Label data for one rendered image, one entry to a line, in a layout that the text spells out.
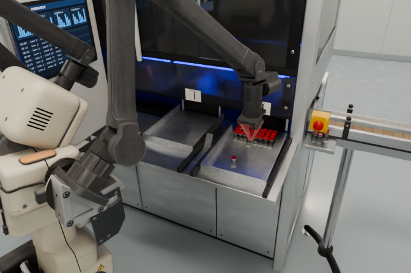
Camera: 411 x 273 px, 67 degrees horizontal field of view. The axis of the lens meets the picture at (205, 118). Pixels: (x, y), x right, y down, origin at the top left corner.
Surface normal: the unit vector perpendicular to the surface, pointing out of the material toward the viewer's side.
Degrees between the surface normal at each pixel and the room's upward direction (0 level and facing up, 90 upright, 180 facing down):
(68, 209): 90
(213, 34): 80
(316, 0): 90
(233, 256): 0
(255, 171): 0
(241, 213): 90
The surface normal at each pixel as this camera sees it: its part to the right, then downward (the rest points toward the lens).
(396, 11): -0.44, 0.44
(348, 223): -0.02, -0.88
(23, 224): 0.73, 0.31
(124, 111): 0.53, -0.03
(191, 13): 0.56, 0.21
